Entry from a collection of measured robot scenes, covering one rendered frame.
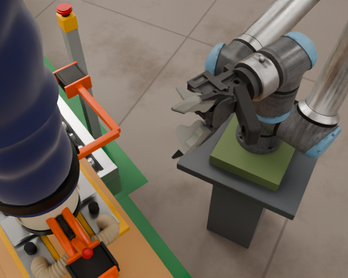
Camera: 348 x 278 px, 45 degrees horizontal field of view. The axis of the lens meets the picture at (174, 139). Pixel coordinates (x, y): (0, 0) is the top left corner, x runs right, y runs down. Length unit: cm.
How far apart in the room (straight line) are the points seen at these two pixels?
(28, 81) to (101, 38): 273
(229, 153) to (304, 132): 33
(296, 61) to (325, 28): 279
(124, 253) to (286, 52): 79
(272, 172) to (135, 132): 130
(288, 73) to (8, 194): 62
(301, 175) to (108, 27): 223
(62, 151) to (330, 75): 89
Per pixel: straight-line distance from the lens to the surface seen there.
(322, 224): 256
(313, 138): 152
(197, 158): 174
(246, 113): 78
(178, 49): 329
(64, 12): 198
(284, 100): 96
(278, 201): 168
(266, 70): 85
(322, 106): 148
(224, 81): 85
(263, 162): 170
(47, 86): 80
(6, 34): 67
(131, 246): 136
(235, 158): 169
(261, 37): 108
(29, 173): 90
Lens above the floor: 220
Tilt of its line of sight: 54 degrees down
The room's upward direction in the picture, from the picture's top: straight up
